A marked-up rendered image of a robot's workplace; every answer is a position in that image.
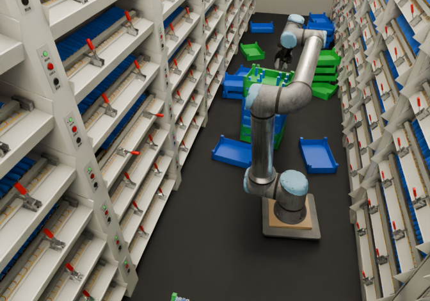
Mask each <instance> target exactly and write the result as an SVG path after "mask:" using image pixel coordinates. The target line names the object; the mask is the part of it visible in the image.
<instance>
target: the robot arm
mask: <svg viewBox="0 0 430 301"><path fill-rule="evenodd" d="M304 21H305V20H304V18H303V17H302V16H300V15H296V14H292V15H289V18H288V20H287V23H286V26H285V28H284V31H283V33H282V35H281V39H280V41H281V42H278V45H277V47H281V48H282V47H284V48H282V49H280V50H278V52H277V53H276V55H275V69H278V64H279V62H283V63H282V70H283V69H284V68H286V69H287V64H288V63H289V62H290V64H291V61H292V59H291V58H293V56H292V53H291V51H292V50H293V47H295V46H303V47H304V48H303V52H302V53H301V57H300V59H299V63H298V66H297V68H296V71H295V74H294V77H293V80H292V82H290V83H289V84H288V85H287V86H286V87H281V86H273V85H264V84H262V83H261V84H258V83H254V84H252V85H251V86H250V89H249V91H248V94H247V97H246V103H245V108H246V109H248V110H250V114H251V167H248V168H247V170H246V173H245V175H244V190H245V192H247V193H250V194H252V195H258V196H261V197H265V198H269V199H273V200H276V202H275V204H274V208H273V211H274V214H275V216H276V217H277V219H279V221H281V222H283V223H285V224H290V225H294V224H299V223H301V222H302V221H303V220H304V219H305V218H306V215H307V208H306V206H305V201H306V197H307V191H308V180H307V178H306V177H305V176H304V175H303V174H302V173H301V172H297V171H296V170H287V171H285V172H283V173H282V174H279V173H276V170H275V168H274V167H273V148H274V136H275V115H276V114H279V115H288V114H291V113H295V112H297V111H299V110H301V109H303V108H304V107H305V106H306V105H307V104H308V103H309V102H310V100H311V98H312V94H313V91H312V87H311V85H312V80H313V78H314V73H315V69H316V66H317V62H318V59H319V55H320V52H321V49H323V48H325V45H326V36H327V32H326V31H323V30H315V29H302V26H303V24H304Z"/></svg>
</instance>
